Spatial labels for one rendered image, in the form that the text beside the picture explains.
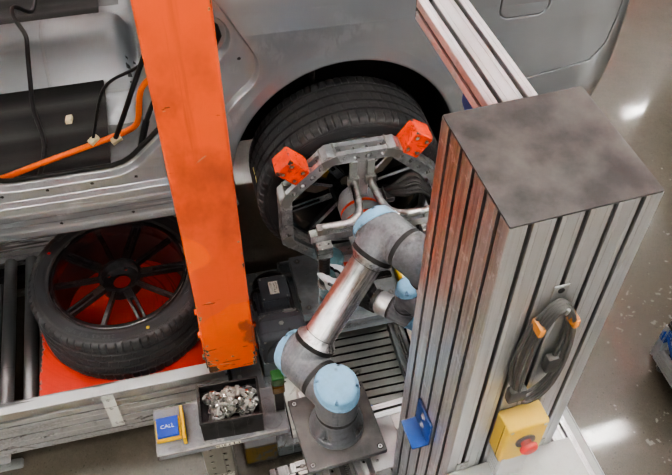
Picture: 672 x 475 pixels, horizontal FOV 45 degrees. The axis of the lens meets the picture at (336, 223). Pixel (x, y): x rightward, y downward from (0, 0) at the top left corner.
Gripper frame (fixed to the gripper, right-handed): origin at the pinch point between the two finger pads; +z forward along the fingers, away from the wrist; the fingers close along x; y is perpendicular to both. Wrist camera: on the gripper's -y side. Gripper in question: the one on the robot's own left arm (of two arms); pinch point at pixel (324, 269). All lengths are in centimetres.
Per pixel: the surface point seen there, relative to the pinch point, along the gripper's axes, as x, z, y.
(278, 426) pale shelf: -38, -6, 38
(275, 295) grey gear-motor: 5.8, 25.7, 40.0
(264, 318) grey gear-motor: -3.6, 24.2, 42.2
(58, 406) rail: -69, 64, 45
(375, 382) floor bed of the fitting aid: 13, -15, 77
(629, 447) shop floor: 44, -109, 83
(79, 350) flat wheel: -52, 68, 36
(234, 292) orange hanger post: -28.7, 13.1, -11.1
